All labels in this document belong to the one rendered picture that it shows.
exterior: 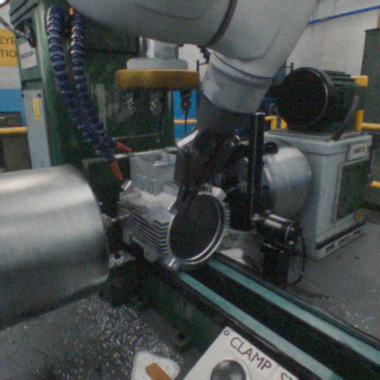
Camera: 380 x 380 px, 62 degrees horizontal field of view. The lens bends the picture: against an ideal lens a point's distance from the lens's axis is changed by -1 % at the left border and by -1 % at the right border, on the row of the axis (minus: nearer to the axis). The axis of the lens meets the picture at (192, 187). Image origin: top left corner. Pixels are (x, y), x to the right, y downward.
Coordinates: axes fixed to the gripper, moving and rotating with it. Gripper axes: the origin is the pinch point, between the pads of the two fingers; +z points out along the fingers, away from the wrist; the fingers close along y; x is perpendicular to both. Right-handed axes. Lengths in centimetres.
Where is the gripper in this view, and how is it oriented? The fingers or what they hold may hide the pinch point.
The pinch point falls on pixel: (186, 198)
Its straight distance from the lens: 59.2
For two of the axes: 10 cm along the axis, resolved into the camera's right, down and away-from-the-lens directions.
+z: -3.1, 7.2, 6.2
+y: -7.8, 1.8, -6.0
